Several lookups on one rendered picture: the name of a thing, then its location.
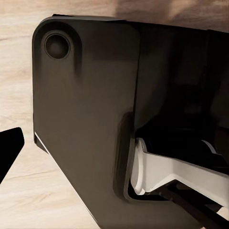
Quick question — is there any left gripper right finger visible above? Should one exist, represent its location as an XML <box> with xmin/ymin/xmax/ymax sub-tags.
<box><xmin>214</xmin><ymin>127</ymin><xmax>229</xmax><ymax>165</ymax></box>

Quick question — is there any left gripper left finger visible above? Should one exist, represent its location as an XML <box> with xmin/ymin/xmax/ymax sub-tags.
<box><xmin>0</xmin><ymin>127</ymin><xmax>25</xmax><ymax>184</ymax></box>

